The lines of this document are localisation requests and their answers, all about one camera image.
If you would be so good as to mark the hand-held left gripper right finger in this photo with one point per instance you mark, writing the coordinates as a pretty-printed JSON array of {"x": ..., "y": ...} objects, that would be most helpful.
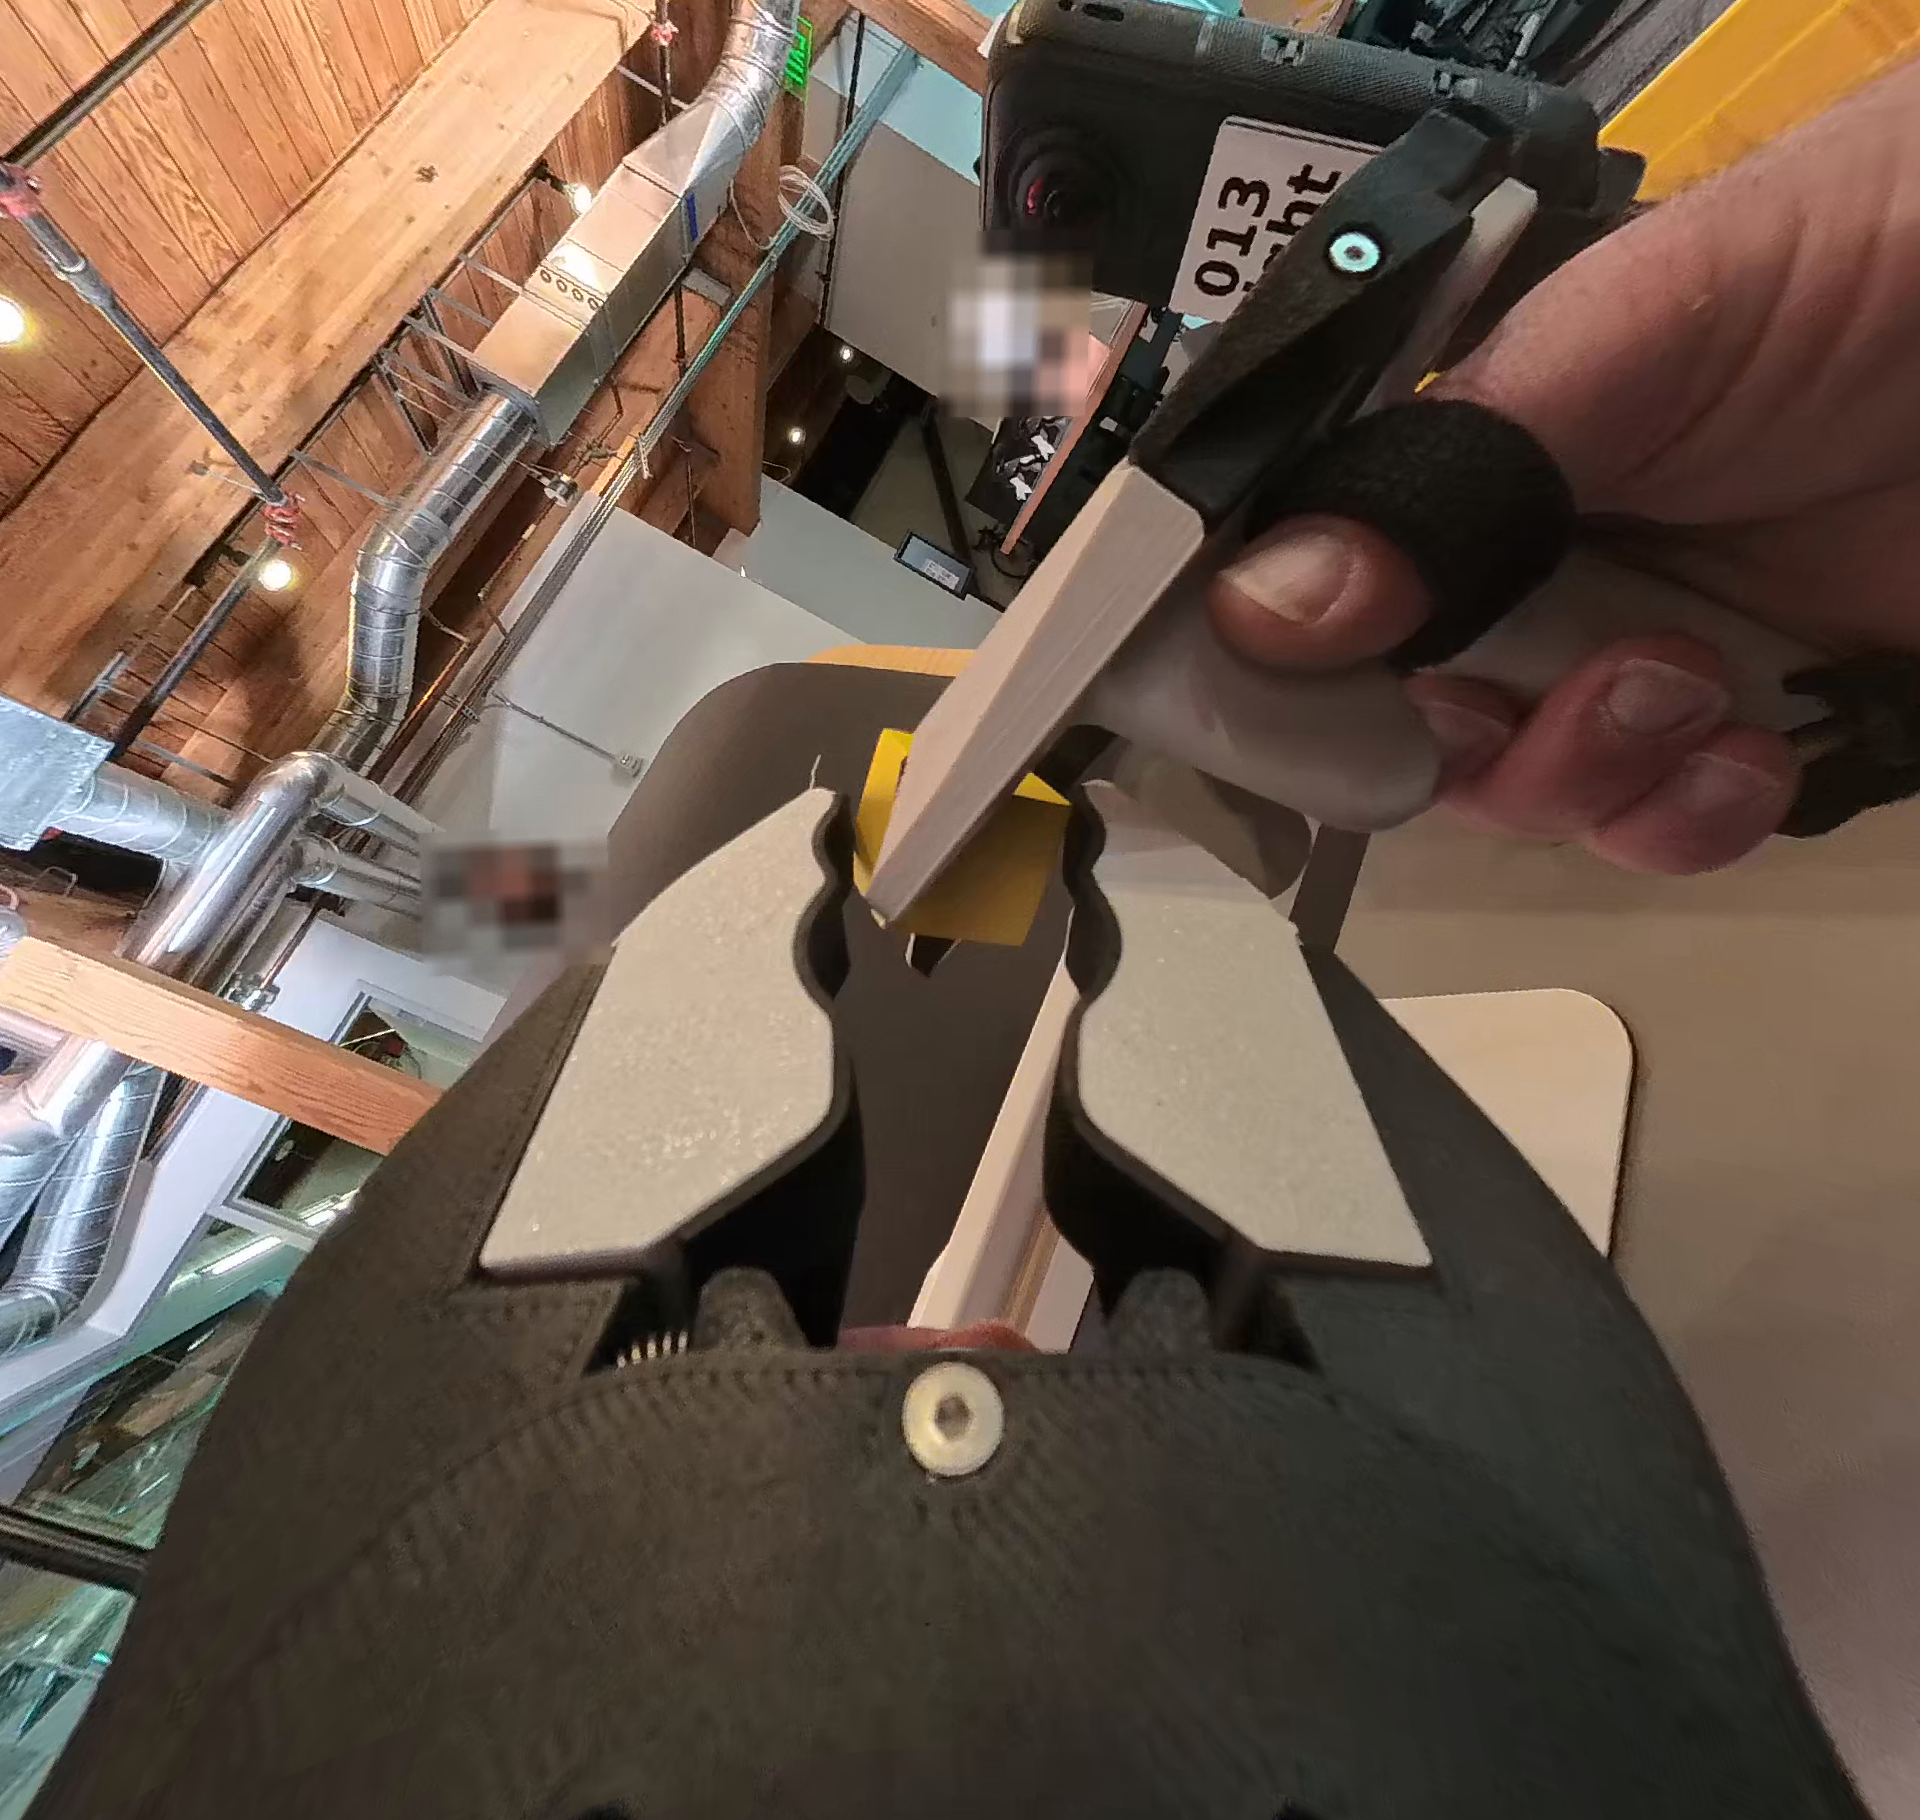
[{"x": 1248, "y": 1100}]

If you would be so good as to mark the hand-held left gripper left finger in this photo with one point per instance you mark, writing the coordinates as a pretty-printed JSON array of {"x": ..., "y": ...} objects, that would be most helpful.
[{"x": 677, "y": 1100}]

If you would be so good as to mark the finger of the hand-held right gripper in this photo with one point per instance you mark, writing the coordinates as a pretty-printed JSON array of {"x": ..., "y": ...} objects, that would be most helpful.
[
  {"x": 1037, "y": 651},
  {"x": 1261, "y": 726}
]

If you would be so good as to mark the yellow toy cube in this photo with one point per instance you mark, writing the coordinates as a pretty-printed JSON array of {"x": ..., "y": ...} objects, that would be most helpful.
[{"x": 993, "y": 877}]

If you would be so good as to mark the yellow plastic bin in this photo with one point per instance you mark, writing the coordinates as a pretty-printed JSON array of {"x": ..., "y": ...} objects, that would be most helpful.
[{"x": 1785, "y": 37}]

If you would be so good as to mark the person's right hand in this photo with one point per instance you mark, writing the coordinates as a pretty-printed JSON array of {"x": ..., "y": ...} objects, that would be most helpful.
[{"x": 1710, "y": 380}]

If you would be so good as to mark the wooden beam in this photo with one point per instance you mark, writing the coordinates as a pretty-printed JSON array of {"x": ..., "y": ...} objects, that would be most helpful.
[{"x": 211, "y": 1042}]

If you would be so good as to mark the black wall sign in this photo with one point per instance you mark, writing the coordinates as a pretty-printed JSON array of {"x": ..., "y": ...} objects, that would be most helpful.
[{"x": 937, "y": 569}]

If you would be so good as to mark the silver ventilation duct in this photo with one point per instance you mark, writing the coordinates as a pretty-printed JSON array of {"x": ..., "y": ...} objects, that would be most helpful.
[{"x": 391, "y": 561}]

